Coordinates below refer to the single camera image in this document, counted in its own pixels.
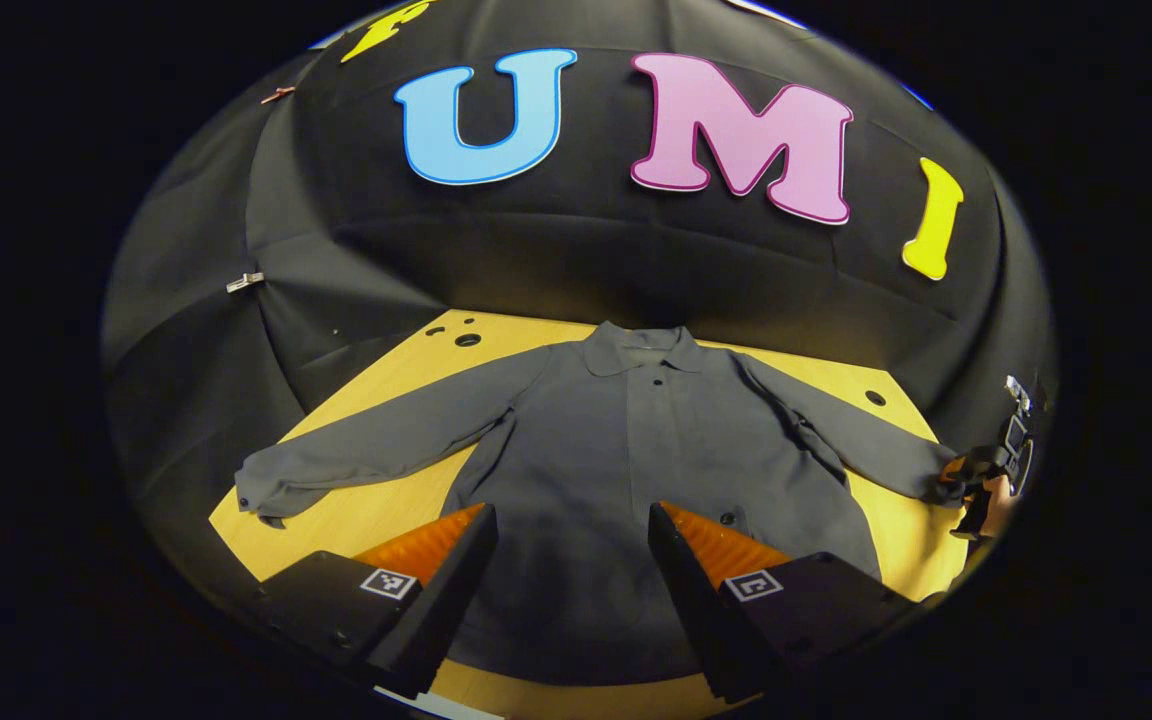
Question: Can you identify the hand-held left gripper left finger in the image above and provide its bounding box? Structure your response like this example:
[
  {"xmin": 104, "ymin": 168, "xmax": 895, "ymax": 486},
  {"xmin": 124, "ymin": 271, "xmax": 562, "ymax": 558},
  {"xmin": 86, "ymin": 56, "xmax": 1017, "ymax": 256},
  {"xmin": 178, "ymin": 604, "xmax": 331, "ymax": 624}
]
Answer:
[{"xmin": 256, "ymin": 503, "xmax": 500, "ymax": 701}]

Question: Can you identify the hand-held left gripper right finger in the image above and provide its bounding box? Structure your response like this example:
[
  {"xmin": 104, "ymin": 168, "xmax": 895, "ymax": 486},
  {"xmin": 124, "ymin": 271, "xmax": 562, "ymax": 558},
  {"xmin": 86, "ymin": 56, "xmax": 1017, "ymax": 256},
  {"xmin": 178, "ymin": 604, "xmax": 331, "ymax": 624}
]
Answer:
[{"xmin": 646, "ymin": 502, "xmax": 924, "ymax": 706}]

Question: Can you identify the grey button-up shirt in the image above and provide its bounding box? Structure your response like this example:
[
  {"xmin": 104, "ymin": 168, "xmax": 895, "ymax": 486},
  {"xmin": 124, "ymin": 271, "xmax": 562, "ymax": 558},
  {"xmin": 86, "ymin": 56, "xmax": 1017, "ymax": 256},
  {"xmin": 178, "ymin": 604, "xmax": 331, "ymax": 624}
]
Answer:
[{"xmin": 234, "ymin": 320, "xmax": 967, "ymax": 687}]

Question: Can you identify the black backdrop cloth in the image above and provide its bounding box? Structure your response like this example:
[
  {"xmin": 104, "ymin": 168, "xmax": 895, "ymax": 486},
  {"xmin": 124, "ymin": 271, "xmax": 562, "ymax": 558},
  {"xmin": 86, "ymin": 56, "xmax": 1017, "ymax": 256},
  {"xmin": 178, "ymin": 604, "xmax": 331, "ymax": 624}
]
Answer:
[{"xmin": 101, "ymin": 0, "xmax": 1057, "ymax": 611}]

